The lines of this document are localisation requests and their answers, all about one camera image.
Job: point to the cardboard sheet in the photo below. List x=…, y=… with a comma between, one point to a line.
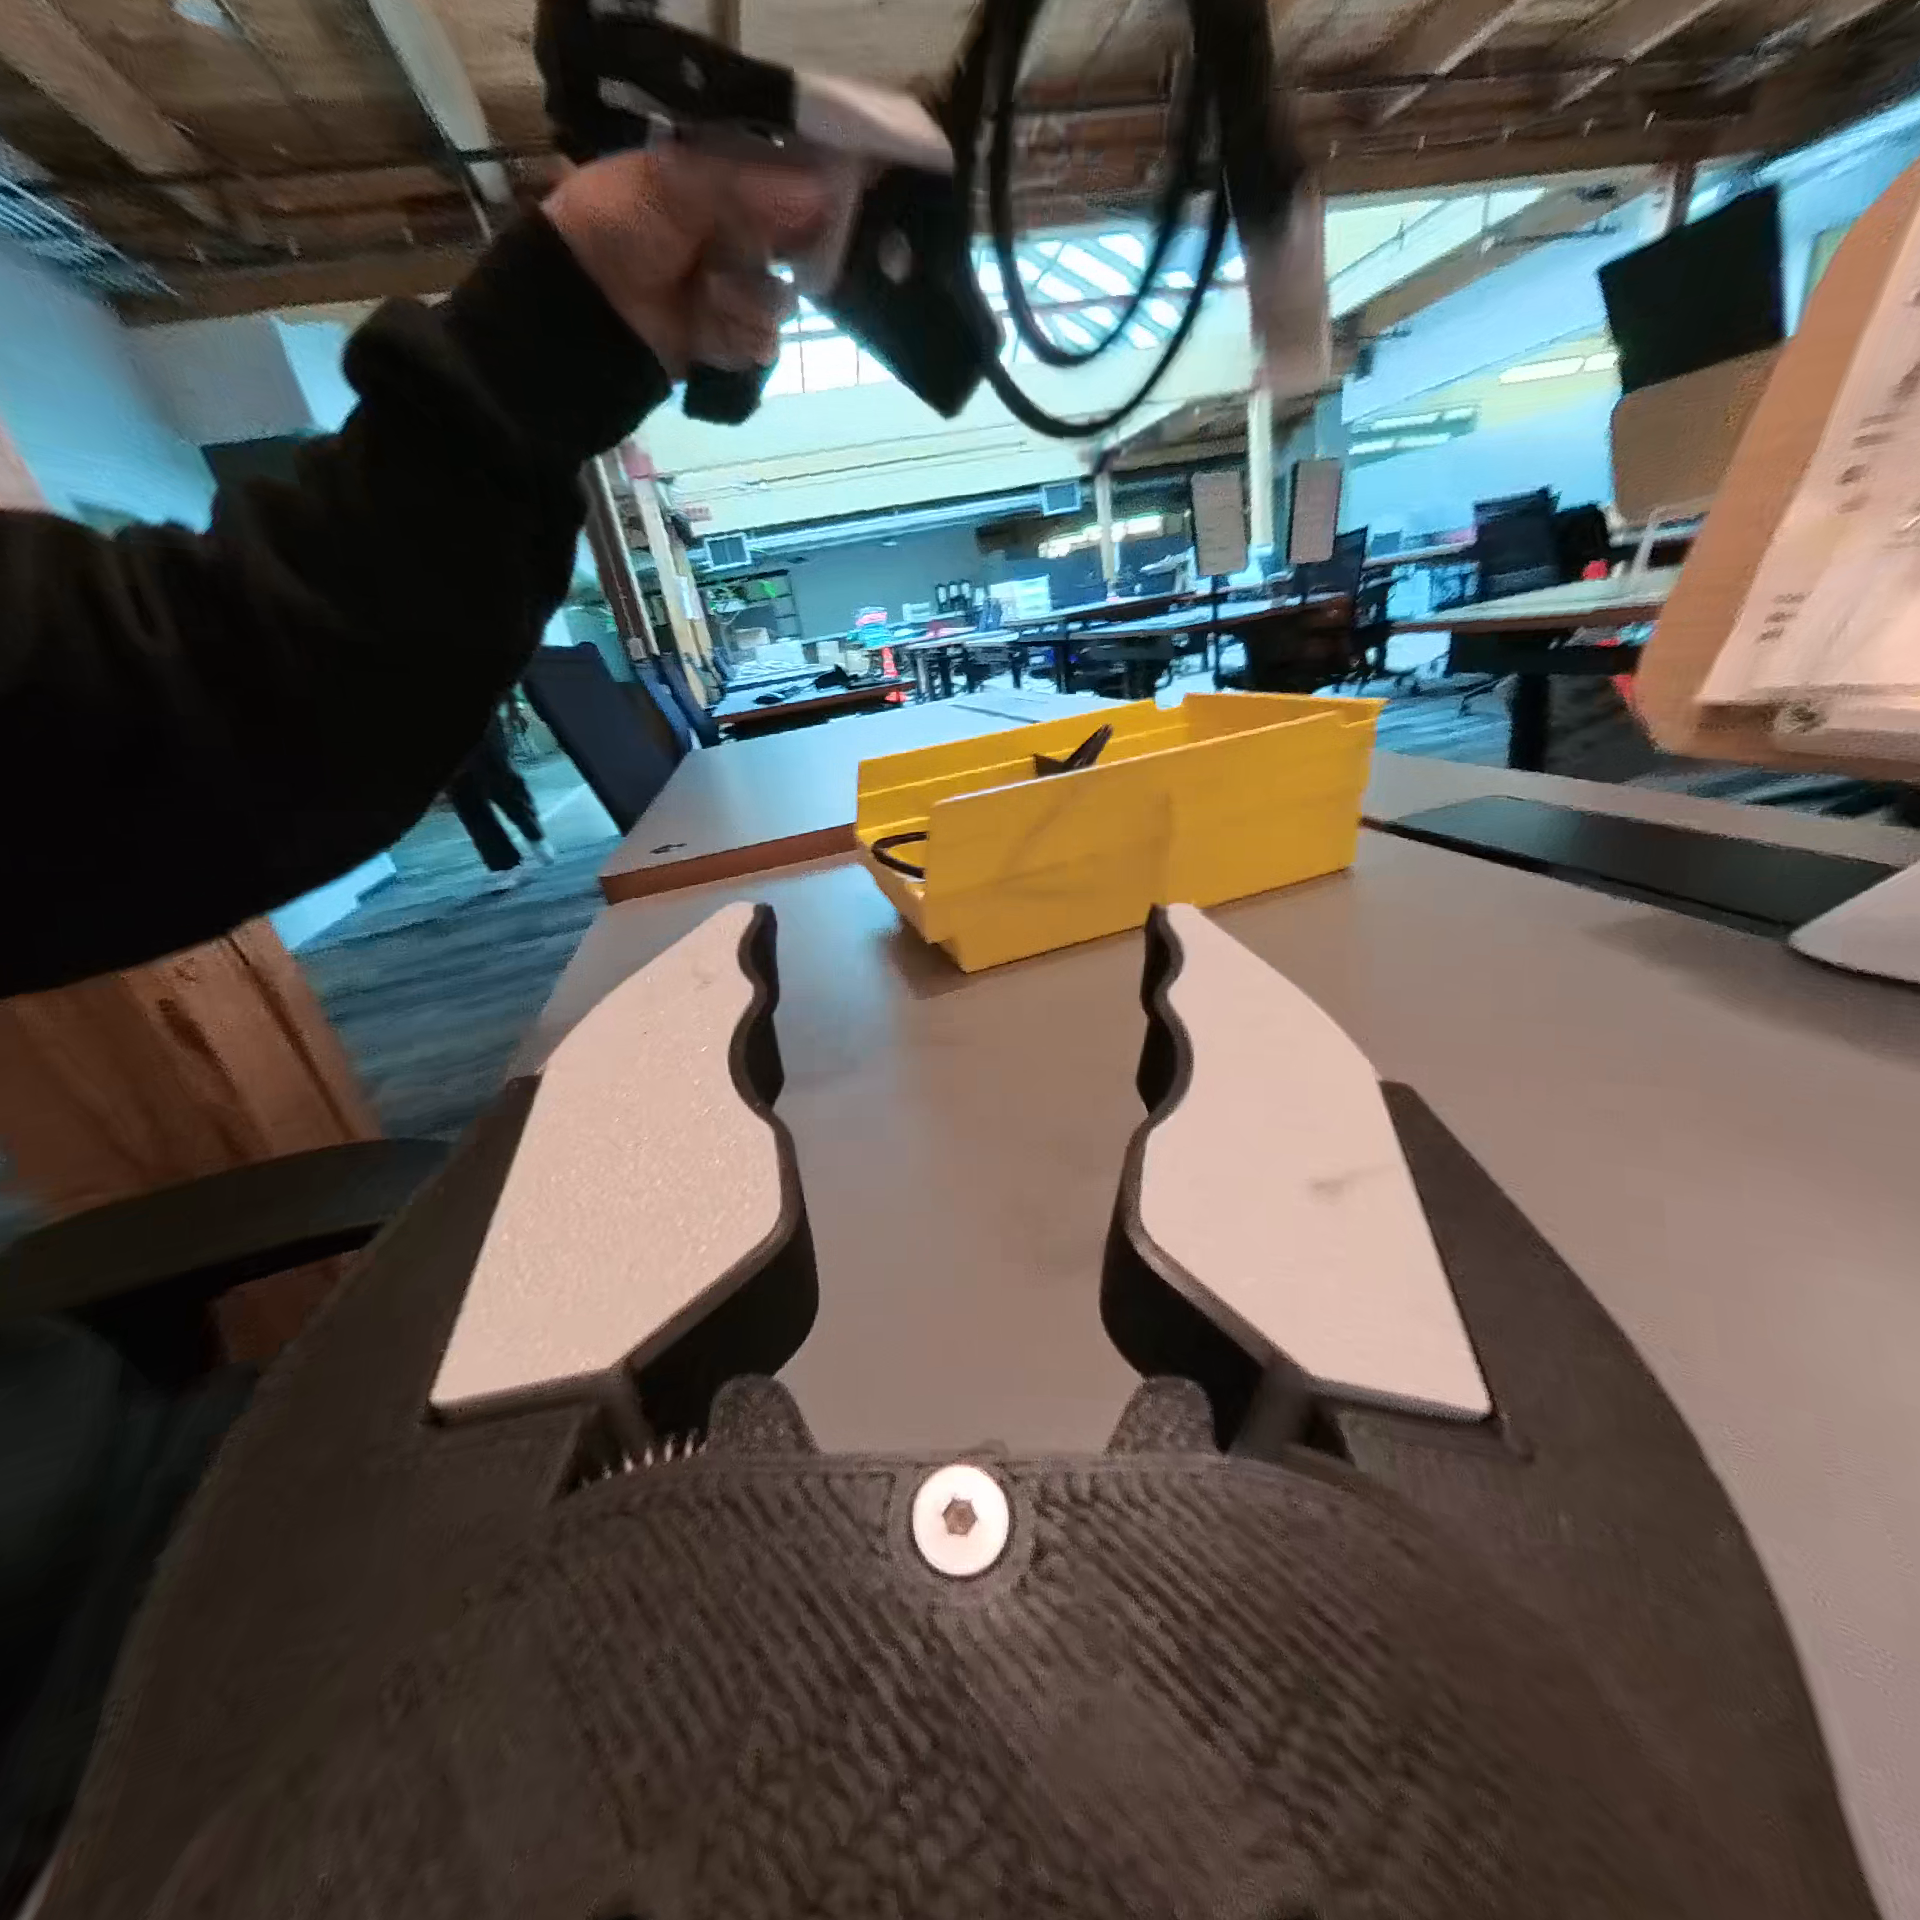
x=1688, y=451

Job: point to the person's left hand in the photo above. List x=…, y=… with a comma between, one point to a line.
x=676, y=239

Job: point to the yellow plastic bin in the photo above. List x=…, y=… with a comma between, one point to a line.
x=1050, y=886

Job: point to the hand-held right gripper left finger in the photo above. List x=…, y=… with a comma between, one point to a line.
x=632, y=1186

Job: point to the person's left forearm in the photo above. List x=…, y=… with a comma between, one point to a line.
x=300, y=631

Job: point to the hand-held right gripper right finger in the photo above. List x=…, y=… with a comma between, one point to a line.
x=1291, y=1199

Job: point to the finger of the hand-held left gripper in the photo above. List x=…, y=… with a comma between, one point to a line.
x=869, y=119
x=1291, y=283

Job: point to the dark partition panel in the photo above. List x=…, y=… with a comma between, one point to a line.
x=600, y=737

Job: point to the brown cardboard box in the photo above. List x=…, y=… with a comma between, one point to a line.
x=226, y=1050

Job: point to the standing whiteboard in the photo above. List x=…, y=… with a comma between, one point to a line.
x=1315, y=510
x=1220, y=526

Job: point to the gray mat with tool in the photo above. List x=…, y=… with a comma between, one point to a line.
x=1876, y=929

